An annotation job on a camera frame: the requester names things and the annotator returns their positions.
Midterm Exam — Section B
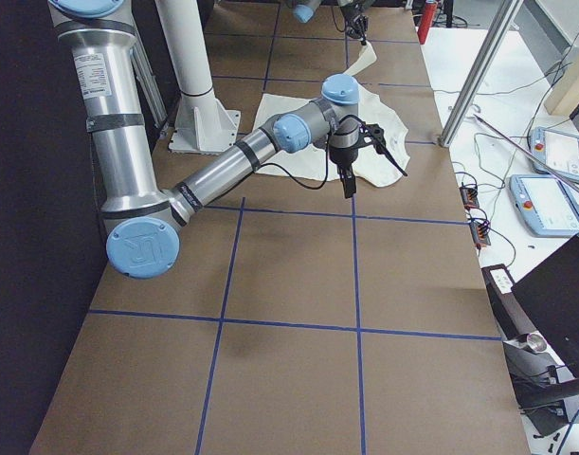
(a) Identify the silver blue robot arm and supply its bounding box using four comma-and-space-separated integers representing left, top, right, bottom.
48, 1, 360, 279
285, 0, 373, 41

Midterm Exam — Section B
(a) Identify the aluminium frame post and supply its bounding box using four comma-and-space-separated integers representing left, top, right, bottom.
438, 0, 524, 148

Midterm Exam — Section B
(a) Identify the grey orange USB hub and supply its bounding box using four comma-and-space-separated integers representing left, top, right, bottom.
460, 184, 479, 210

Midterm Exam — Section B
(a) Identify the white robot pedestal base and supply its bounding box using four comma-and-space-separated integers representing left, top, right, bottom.
156, 0, 241, 155

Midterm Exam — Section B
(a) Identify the near blue teach pendant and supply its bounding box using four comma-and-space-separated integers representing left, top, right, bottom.
509, 174, 579, 238

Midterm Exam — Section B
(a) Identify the red cylinder bottle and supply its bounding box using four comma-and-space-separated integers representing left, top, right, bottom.
417, 0, 438, 45

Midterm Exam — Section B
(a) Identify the black box white label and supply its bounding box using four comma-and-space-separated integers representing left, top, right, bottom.
481, 264, 536, 339

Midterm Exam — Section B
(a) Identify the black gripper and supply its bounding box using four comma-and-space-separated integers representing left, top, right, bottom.
330, 129, 359, 198
340, 0, 369, 34

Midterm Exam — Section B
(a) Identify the blue teach pendant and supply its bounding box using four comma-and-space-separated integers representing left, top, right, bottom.
509, 174, 579, 238
529, 127, 579, 183

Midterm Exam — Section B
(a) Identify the far blue teach pendant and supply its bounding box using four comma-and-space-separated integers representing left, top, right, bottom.
529, 127, 579, 183

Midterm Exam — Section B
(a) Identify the silver metal cup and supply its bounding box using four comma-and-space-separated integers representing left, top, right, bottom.
507, 332, 548, 355

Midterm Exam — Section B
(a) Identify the cream long-sleeve cat shirt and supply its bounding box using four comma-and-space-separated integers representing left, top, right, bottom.
251, 41, 411, 188

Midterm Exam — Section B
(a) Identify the black monitor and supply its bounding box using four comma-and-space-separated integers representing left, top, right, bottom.
512, 234, 579, 377

